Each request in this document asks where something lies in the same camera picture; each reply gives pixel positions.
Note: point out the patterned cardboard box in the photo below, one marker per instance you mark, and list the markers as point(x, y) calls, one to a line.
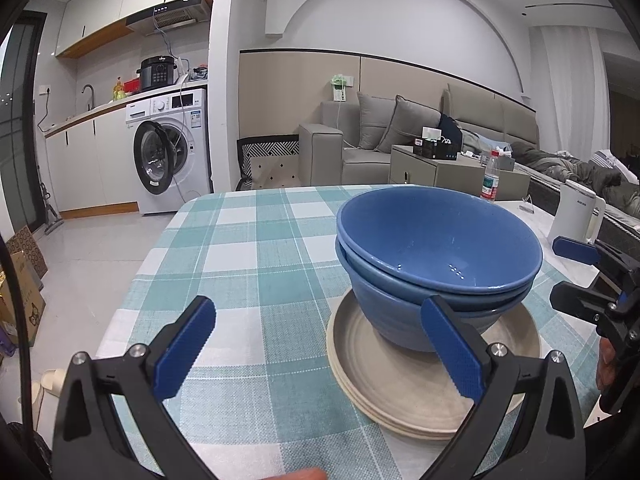
point(27, 250)

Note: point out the grey blanket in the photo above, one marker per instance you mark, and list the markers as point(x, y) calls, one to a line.
point(575, 170)

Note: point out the white wall cabinets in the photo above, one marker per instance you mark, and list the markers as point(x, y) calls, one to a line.
point(100, 10)

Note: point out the person's right hand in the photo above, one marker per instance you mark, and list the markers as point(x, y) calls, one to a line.
point(606, 365)

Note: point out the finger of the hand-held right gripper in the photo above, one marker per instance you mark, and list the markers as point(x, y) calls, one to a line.
point(575, 251)
point(580, 300)

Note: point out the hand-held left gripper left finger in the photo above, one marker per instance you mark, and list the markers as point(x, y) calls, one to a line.
point(185, 350)

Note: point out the range hood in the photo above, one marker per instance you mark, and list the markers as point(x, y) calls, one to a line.
point(170, 15)

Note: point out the cream round plate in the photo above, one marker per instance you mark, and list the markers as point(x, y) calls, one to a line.
point(415, 435)
point(400, 385)

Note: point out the small metal stand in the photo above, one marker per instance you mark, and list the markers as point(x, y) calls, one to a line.
point(526, 205)

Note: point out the kitchen faucet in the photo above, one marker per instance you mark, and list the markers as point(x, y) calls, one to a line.
point(93, 95)

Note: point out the clear water bottle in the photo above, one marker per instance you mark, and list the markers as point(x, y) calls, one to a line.
point(490, 180)

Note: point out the yellow oil bottle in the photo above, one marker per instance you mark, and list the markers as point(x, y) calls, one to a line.
point(119, 91)

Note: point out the red container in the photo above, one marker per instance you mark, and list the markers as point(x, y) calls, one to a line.
point(132, 86)

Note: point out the white curtain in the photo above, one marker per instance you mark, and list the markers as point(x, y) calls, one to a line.
point(570, 90)

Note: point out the white base cabinets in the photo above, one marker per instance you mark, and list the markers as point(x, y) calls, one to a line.
point(85, 170)

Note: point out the white electric kettle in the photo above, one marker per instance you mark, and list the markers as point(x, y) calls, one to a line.
point(575, 210)

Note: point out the grey mop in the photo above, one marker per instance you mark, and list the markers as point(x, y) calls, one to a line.
point(51, 215)

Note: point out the black pressure cooker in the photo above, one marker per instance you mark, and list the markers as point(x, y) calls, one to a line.
point(157, 75)

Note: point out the white washing machine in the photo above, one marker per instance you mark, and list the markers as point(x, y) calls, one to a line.
point(195, 160)

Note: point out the dark jacket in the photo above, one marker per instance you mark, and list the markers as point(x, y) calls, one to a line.
point(450, 130)

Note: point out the wall power strip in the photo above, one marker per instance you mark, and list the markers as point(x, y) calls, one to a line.
point(341, 89)

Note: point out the grey cushion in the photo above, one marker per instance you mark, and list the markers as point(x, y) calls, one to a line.
point(410, 125)
point(375, 120)

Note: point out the wall socket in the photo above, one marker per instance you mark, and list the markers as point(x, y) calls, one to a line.
point(43, 90)

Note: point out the grey side cabinet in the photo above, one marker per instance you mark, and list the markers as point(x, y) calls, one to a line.
point(450, 175)

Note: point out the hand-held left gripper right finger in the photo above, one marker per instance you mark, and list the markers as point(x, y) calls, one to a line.
point(452, 355)

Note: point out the cream slipper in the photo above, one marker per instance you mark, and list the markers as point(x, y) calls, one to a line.
point(47, 390)

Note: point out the teal checked tablecloth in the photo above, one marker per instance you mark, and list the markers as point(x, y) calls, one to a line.
point(250, 260)

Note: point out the white tissue box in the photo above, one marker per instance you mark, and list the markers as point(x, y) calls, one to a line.
point(432, 133)

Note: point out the person's left hand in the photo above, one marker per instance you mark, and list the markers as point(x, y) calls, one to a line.
point(305, 476)

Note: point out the blue bowl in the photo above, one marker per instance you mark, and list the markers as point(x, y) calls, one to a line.
point(390, 320)
point(440, 240)
point(344, 261)

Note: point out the brown cardboard box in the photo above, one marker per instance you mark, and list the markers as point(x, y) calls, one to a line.
point(25, 305)

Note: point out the dark glass door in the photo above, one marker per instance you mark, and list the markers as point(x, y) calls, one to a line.
point(20, 135)

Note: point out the black box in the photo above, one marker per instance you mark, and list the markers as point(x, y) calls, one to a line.
point(435, 150)

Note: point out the grey sofa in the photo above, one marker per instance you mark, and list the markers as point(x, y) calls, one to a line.
point(320, 160)

